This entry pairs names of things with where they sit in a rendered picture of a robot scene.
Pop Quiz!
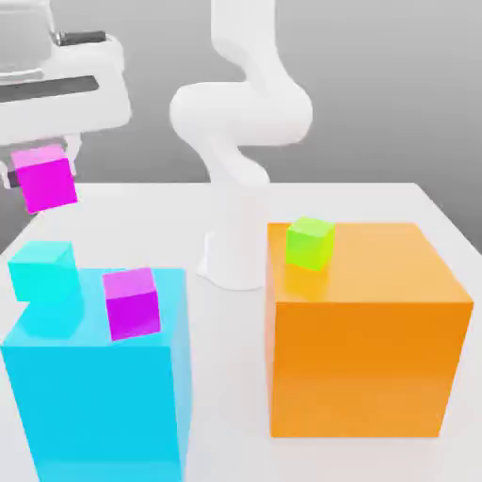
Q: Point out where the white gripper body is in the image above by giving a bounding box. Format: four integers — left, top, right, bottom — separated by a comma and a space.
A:
0, 34, 134, 147

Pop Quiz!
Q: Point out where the small magenta cube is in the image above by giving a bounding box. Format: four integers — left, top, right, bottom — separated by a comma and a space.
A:
102, 266, 162, 343
9, 144, 79, 216

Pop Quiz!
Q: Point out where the small cyan cube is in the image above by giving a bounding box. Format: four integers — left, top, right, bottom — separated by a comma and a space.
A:
7, 240, 83, 307

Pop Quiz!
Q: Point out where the small green cube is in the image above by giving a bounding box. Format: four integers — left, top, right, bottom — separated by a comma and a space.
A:
284, 216, 337, 273

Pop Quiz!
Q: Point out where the large cyan box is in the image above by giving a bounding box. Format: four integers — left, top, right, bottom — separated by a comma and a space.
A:
0, 266, 194, 482

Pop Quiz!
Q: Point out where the large orange box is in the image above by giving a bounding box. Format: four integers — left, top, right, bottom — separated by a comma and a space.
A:
265, 221, 475, 440

